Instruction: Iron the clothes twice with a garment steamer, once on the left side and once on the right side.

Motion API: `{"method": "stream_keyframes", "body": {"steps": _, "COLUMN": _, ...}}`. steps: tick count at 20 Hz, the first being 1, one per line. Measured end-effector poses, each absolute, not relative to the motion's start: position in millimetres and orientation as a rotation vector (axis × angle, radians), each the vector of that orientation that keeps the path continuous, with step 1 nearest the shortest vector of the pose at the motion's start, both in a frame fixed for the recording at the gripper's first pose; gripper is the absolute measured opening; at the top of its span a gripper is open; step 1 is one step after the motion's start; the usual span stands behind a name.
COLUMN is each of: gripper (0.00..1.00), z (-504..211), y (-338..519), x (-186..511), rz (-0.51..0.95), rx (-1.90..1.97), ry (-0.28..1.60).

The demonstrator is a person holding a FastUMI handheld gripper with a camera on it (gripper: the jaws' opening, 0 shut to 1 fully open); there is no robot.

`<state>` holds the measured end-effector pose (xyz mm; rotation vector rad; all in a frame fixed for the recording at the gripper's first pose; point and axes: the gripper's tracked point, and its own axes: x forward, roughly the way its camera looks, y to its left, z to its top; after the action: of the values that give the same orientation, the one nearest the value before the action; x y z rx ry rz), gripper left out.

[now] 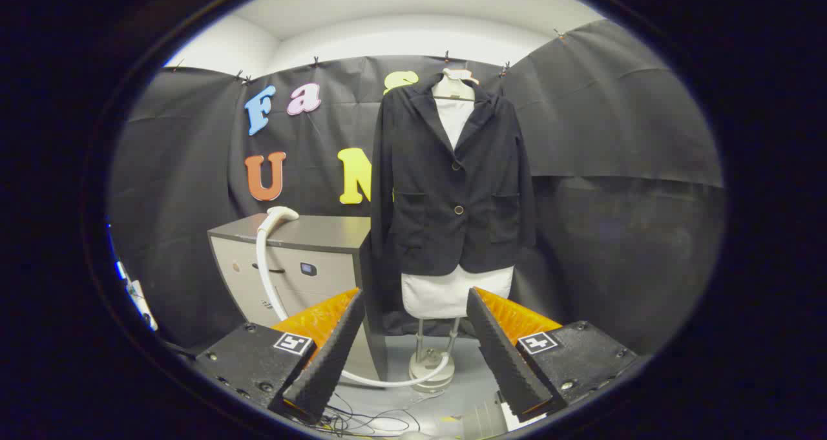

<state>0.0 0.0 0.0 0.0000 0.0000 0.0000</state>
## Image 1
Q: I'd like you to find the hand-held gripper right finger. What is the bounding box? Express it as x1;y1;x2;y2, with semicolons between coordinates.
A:
465;287;642;423

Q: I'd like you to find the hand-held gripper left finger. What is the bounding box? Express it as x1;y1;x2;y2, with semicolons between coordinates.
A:
194;287;367;426

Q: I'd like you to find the garment steamer base with poles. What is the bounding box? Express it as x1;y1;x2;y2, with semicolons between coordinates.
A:
408;317;463;393

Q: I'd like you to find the grey garment steamer hose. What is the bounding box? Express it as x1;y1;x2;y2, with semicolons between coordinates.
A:
255;224;451;389

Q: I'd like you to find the white garment steamer head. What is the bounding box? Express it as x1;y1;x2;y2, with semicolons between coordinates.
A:
258;205;300;234

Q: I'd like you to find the black blazer jacket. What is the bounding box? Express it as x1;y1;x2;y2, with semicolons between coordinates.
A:
370;72;538;315

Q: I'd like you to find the grey cabinet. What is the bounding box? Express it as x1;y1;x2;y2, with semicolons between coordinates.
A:
207;214;388;382

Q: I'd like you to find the white fabric ironing panel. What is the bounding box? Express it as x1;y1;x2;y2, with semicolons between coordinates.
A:
401;98;516;320

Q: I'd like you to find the black backdrop cloth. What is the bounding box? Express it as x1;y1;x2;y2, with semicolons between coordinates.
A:
107;19;726;357

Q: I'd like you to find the white plastic hanger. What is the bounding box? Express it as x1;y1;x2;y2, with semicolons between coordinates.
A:
431;67;480;101

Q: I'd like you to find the tangle of thin floor cables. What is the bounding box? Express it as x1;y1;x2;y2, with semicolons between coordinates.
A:
284;392;446;437

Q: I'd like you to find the white equipment with cables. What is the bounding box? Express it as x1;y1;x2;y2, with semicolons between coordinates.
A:
107;224;159;332

